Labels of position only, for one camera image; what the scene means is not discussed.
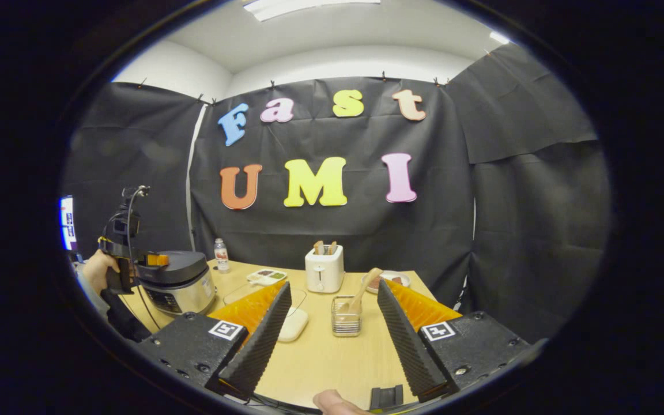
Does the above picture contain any wooden spoon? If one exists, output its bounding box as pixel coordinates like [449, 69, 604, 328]
[338, 267, 384, 315]

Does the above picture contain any white divided sauce dish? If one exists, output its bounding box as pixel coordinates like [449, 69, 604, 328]
[247, 269, 288, 286]

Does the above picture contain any black backdrop cloth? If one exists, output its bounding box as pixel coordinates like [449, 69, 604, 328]
[61, 43, 612, 344]

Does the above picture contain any white toaster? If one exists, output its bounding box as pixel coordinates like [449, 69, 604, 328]
[305, 244, 345, 293]

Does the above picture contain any long ceiling light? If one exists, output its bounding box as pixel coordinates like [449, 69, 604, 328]
[244, 0, 382, 22]

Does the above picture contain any clear plastic food container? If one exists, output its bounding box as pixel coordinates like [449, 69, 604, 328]
[222, 282, 310, 342]

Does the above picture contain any dark lidded silver rice cooker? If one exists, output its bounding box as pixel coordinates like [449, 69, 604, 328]
[136, 251, 217, 316]

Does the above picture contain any small black plastic block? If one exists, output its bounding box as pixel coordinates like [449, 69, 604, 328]
[370, 385, 404, 410]

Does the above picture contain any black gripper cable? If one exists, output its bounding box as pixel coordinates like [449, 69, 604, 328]
[126, 187, 163, 330]

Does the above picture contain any small red label bottle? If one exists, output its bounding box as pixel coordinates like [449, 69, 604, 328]
[214, 238, 230, 273]

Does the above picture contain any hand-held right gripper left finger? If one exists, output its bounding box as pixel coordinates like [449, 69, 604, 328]
[136, 281, 292, 401]

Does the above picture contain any white round plate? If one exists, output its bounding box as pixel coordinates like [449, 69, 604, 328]
[362, 270, 411, 295]

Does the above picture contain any computer monitor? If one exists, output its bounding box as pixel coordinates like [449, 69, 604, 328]
[59, 196, 77, 251]

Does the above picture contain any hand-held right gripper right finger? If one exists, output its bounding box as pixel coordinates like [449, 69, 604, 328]
[377, 280, 531, 403]

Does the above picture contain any clear chopstick holder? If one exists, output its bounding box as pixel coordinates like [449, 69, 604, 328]
[331, 295, 363, 337]

